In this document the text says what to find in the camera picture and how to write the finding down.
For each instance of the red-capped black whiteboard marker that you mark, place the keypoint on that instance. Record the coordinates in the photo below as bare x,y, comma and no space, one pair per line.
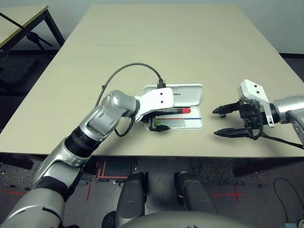
186,110

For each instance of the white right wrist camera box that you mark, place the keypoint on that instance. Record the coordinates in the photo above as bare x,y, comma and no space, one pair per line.
253,89

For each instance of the grey robot torso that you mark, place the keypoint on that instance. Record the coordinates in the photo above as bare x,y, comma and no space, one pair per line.
180,221

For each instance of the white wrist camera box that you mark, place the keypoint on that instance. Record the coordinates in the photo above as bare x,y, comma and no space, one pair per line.
159,99
253,89

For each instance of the black table leg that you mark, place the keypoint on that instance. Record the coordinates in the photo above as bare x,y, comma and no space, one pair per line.
16,162

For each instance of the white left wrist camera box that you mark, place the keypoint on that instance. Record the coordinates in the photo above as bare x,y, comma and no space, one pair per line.
159,99

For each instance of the beige side table black frame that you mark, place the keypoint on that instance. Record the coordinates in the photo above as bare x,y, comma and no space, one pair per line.
19,16

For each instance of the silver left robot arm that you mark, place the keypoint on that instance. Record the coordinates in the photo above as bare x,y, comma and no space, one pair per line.
111,111

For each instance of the grey robot right leg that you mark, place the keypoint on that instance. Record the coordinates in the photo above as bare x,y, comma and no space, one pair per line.
194,194

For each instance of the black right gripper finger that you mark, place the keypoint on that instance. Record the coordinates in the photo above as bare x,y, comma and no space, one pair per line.
229,108
235,133

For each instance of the grey robot left leg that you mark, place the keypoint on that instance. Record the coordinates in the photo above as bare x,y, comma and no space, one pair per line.
131,199

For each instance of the blue-grey floor pedal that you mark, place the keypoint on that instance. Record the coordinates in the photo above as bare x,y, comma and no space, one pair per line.
289,225

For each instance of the grey robot leg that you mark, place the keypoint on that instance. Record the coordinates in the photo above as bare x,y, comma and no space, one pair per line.
194,194
131,199

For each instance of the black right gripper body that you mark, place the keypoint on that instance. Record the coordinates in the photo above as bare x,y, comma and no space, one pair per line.
253,118

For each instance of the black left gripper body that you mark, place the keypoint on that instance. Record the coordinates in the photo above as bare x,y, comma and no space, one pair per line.
152,115

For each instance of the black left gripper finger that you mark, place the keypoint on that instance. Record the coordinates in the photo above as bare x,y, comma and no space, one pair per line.
161,129

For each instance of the white plastic pencil case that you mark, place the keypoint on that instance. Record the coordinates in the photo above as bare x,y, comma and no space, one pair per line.
190,95

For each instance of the small dark eraser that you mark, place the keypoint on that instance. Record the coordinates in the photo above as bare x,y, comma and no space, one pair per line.
222,116

